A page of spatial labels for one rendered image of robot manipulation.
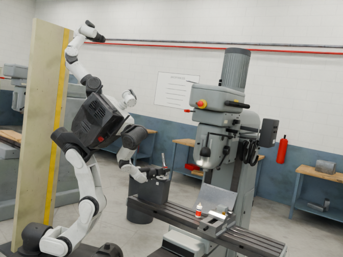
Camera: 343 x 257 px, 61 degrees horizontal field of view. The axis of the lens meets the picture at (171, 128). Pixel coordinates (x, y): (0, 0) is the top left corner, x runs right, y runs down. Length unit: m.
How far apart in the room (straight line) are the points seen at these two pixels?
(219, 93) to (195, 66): 5.15
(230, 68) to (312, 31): 4.27
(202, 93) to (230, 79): 0.40
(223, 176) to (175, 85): 4.91
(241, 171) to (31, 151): 1.99
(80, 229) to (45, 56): 1.71
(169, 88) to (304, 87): 3.09
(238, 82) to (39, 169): 2.13
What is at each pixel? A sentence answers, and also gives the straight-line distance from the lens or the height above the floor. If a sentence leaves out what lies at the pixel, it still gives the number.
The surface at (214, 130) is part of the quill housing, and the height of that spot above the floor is 1.59.
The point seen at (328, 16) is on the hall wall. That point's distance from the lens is 6.47.
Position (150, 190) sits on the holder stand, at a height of 1.01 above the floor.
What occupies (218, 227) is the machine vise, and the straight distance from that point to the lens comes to 2.03.
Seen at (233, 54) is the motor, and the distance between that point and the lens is 2.28.
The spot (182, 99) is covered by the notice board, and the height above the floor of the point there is 1.76.
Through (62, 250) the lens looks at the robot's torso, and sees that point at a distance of 2.18.
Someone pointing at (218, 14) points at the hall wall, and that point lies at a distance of 7.08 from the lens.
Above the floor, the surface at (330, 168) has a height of 1.00.
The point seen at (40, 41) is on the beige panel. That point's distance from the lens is 3.06.
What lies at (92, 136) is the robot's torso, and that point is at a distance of 1.78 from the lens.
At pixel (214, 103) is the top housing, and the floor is 1.78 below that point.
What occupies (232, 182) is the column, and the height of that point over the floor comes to 1.16.
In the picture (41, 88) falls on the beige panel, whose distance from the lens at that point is 3.08.
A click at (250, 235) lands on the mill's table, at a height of 0.92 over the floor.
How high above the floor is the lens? 1.77
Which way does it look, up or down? 6 degrees down
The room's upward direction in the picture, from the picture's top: 9 degrees clockwise
